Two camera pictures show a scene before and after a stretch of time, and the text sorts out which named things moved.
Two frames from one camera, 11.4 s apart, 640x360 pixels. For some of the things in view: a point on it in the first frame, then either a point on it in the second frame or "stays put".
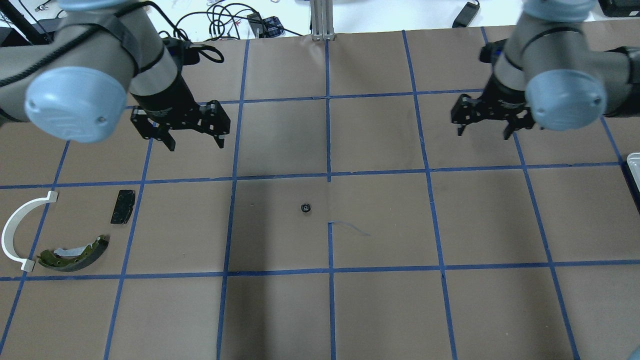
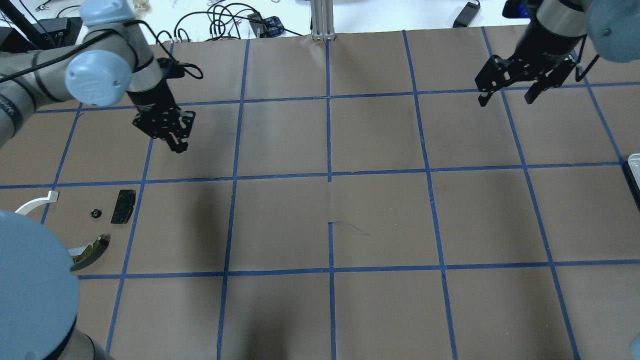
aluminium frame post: x=322 y=17 stays put
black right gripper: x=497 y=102 → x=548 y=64
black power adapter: x=466 y=15 stays put
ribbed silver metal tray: x=633 y=161 stays put
